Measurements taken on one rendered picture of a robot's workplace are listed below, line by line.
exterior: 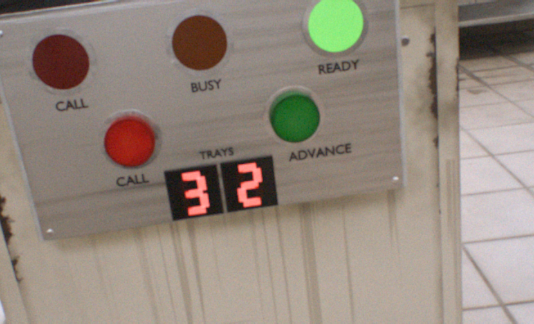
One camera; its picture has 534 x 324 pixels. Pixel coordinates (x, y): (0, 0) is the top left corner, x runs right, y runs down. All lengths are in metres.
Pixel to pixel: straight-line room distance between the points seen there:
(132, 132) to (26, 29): 0.08
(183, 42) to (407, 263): 0.23
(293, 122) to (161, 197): 0.10
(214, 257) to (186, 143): 0.10
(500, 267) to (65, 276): 1.39
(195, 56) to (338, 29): 0.09
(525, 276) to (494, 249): 0.15
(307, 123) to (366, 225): 0.11
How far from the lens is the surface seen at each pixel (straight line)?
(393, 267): 0.49
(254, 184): 0.41
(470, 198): 2.10
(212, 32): 0.38
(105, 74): 0.39
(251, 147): 0.40
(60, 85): 0.39
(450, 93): 0.46
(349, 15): 0.39
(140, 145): 0.39
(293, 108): 0.39
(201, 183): 0.40
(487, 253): 1.80
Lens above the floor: 0.87
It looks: 20 degrees down
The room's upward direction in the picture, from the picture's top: 7 degrees counter-clockwise
